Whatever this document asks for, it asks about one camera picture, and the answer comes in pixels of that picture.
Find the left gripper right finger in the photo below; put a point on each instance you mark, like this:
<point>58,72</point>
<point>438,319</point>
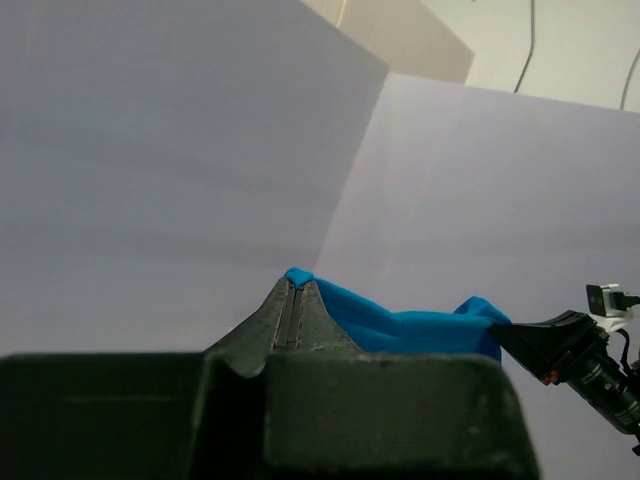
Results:
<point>314,328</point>

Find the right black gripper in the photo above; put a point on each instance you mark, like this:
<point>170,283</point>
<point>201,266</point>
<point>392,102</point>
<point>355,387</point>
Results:
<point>571,349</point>

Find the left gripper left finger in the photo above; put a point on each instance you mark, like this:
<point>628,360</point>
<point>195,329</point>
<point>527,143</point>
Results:
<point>245,348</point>

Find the blue t shirt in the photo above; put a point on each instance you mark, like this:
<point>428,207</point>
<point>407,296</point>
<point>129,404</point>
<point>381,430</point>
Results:
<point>376,329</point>

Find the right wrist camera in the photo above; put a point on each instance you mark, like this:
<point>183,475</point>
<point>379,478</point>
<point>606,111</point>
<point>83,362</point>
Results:
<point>611,307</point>

